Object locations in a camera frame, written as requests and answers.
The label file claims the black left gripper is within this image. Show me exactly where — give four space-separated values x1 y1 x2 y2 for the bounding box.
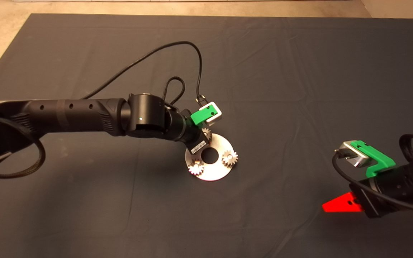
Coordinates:
182 125 209 155

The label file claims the green right camera mount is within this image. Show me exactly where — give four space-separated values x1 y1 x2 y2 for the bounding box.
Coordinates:
350 140 396 177

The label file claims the dark grey table cloth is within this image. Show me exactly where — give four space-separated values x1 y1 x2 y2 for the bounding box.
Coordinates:
0 13 413 258

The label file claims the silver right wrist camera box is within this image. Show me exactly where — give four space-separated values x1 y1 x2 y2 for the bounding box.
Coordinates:
338 141 370 168

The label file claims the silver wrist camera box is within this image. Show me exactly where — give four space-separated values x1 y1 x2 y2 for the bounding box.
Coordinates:
199 101 222 126
338 141 370 168

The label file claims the smooth black camera cable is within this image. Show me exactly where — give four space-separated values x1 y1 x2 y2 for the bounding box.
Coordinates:
81 40 207 107
332 150 413 216

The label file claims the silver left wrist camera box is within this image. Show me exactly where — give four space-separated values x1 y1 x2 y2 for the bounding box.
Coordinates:
199 101 222 126

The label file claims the green left camera mount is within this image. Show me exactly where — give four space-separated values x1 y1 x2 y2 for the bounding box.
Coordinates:
190 104 217 126

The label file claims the round metal carrier plate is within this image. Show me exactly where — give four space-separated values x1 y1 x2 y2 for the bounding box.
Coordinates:
185 133 236 181

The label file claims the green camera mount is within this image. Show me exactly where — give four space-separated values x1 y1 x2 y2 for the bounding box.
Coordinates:
190 104 217 126
350 140 396 177

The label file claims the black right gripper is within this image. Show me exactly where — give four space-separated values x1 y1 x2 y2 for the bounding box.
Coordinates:
322 166 413 219

